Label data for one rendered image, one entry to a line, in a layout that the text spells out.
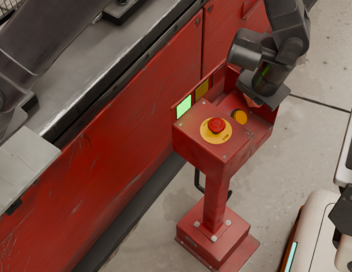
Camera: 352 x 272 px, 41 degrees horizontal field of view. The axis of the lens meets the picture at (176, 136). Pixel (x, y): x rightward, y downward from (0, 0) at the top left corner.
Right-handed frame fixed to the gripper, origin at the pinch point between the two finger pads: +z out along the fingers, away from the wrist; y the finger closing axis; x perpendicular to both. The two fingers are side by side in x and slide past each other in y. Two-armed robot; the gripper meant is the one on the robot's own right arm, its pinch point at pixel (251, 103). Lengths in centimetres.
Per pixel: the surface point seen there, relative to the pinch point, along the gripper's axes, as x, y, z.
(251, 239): -2, -28, 75
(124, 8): 3.9, 36.5, -1.5
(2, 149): 48, 23, -16
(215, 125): 10.5, 2.4, -0.4
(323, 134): -58, -24, 78
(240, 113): -0.3, 0.9, 7.6
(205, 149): 15.1, 0.5, 2.7
